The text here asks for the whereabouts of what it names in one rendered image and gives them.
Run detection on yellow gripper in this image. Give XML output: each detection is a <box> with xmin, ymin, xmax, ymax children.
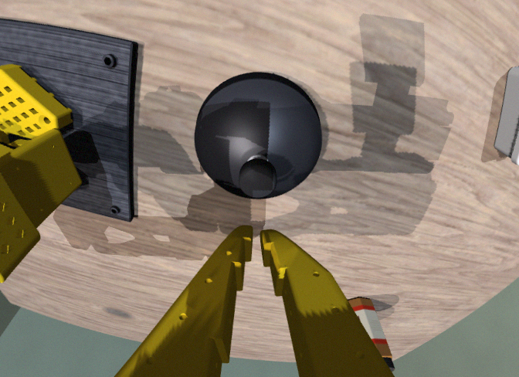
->
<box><xmin>114</xmin><ymin>225</ymin><xmax>395</xmax><ymax>377</ymax></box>

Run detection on paprika spice jar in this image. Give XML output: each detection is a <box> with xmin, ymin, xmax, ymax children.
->
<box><xmin>348</xmin><ymin>297</ymin><xmax>395</xmax><ymax>372</ymax></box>

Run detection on black dome bell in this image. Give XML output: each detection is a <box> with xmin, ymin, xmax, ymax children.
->
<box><xmin>195</xmin><ymin>72</ymin><xmax>322</xmax><ymax>199</ymax></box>

